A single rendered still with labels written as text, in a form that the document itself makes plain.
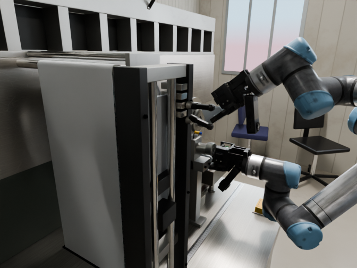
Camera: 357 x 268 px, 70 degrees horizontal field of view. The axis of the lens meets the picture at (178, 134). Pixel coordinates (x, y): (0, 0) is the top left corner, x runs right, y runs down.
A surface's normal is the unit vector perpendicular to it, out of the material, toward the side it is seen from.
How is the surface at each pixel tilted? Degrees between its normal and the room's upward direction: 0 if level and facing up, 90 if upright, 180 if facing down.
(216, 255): 0
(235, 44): 90
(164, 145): 90
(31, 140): 90
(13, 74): 90
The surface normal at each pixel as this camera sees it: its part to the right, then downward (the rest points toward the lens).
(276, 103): -0.64, 0.23
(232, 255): 0.01, -0.95
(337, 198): -0.36, -0.28
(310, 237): 0.13, 0.31
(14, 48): 0.86, 0.18
